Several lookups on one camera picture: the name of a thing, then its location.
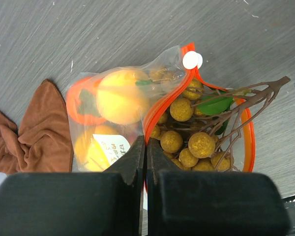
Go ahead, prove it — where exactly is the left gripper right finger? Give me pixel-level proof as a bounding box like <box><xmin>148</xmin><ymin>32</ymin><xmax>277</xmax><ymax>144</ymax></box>
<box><xmin>146</xmin><ymin>139</ymin><xmax>291</xmax><ymax>236</ymax></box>

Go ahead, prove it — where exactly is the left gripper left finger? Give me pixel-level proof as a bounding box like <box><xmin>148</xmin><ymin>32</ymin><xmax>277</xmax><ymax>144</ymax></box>
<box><xmin>0</xmin><ymin>136</ymin><xmax>145</xmax><ymax>236</ymax></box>

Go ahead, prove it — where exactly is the yellow lemon toy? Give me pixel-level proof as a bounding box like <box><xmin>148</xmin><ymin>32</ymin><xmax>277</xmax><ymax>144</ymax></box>
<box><xmin>73</xmin><ymin>125</ymin><xmax>130</xmax><ymax>172</ymax></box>

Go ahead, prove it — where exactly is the brown longan bunch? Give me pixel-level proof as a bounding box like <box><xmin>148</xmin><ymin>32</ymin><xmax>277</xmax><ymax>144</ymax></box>
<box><xmin>143</xmin><ymin>69</ymin><xmax>290</xmax><ymax>172</ymax></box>

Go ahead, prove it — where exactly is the clear orange-zip bag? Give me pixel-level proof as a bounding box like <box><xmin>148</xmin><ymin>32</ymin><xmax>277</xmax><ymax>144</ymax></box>
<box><xmin>65</xmin><ymin>42</ymin><xmax>256</xmax><ymax>194</ymax></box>

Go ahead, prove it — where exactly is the orange persimmon toy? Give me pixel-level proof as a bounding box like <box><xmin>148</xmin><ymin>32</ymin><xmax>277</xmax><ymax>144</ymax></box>
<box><xmin>66</xmin><ymin>76</ymin><xmax>106</xmax><ymax>126</ymax></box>

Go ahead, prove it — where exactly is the orange peach toy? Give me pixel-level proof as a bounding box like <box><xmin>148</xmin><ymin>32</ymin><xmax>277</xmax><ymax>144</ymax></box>
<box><xmin>96</xmin><ymin>69</ymin><xmax>150</xmax><ymax>125</ymax></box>

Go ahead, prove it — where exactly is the brown cloth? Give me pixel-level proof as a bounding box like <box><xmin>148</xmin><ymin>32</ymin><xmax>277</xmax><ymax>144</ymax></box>
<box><xmin>0</xmin><ymin>79</ymin><xmax>73</xmax><ymax>175</ymax></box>

